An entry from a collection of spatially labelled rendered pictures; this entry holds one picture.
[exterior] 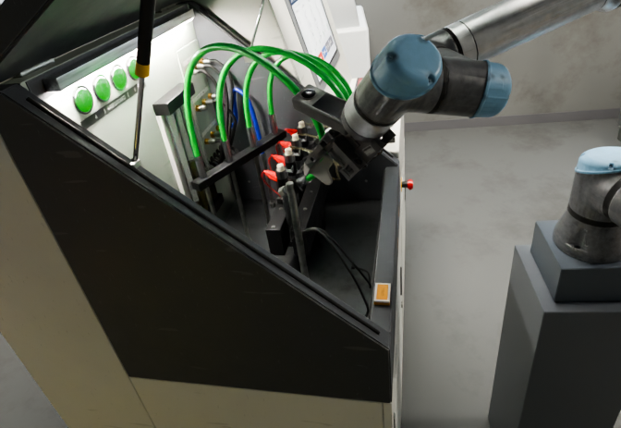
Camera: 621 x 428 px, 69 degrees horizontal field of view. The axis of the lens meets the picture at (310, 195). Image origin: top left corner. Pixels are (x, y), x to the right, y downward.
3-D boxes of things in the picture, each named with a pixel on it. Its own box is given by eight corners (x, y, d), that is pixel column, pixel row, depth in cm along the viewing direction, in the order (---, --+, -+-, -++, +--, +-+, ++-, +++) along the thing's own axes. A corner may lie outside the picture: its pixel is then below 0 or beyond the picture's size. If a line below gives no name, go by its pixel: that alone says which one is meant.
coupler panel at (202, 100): (216, 161, 128) (188, 51, 112) (205, 161, 129) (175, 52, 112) (231, 140, 139) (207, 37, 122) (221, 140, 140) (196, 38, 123)
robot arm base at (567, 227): (610, 221, 109) (620, 186, 104) (641, 262, 96) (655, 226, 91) (543, 223, 111) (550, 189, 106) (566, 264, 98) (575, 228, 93)
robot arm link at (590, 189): (602, 187, 104) (615, 133, 97) (651, 218, 93) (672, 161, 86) (554, 199, 103) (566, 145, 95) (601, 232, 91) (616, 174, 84)
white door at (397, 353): (399, 542, 126) (395, 395, 90) (391, 541, 126) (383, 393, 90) (404, 350, 179) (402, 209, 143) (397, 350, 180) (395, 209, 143)
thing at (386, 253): (393, 385, 91) (390, 332, 83) (371, 384, 92) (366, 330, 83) (399, 210, 142) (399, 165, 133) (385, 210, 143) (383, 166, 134)
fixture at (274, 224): (312, 277, 115) (305, 229, 107) (274, 275, 117) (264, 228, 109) (332, 202, 143) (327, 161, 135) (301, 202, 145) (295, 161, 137)
